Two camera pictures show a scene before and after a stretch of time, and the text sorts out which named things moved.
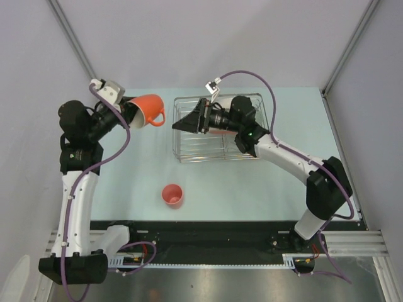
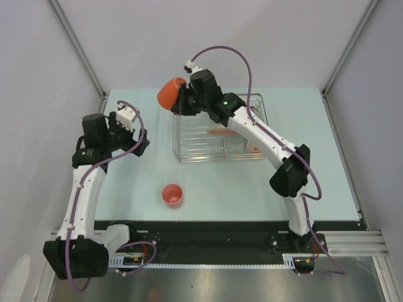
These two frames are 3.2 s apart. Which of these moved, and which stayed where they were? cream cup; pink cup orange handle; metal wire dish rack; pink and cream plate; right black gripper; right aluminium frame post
Moved: cream cup; right black gripper
Stayed: right aluminium frame post; pink and cream plate; metal wire dish rack; pink cup orange handle
